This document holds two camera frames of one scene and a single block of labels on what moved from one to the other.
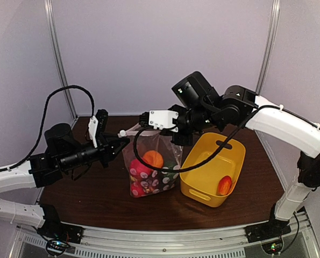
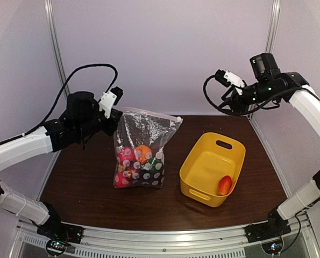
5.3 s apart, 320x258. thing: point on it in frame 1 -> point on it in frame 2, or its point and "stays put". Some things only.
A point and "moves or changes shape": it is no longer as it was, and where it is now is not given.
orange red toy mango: [224, 185] stays put
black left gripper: [107, 152] -> [115, 118]
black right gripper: [184, 140] -> [234, 101]
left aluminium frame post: [53, 22] stays put
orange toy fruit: [154, 158] -> [144, 150]
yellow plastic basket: [200, 184] stays put
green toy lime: [170, 164] -> [153, 162]
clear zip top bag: [154, 163] moves or changes shape
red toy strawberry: [140, 170] -> [126, 155]
